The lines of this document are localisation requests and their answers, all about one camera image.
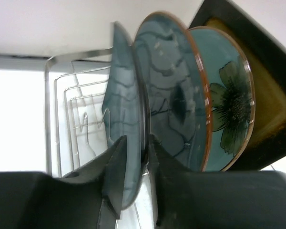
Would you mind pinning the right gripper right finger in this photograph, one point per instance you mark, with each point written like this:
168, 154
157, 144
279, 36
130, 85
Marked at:
214, 200

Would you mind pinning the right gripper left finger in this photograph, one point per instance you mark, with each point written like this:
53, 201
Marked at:
89, 197

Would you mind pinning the square dark teal plate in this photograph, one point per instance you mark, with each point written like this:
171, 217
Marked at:
124, 109

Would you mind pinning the square brown yellow plate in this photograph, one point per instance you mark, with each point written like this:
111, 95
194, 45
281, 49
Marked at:
267, 59

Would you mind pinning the round dark teal plate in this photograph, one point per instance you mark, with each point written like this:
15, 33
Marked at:
177, 88

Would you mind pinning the light green flower plate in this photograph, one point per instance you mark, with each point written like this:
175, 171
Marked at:
232, 92

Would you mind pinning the metal wire dish rack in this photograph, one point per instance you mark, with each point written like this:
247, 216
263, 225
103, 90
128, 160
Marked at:
75, 85

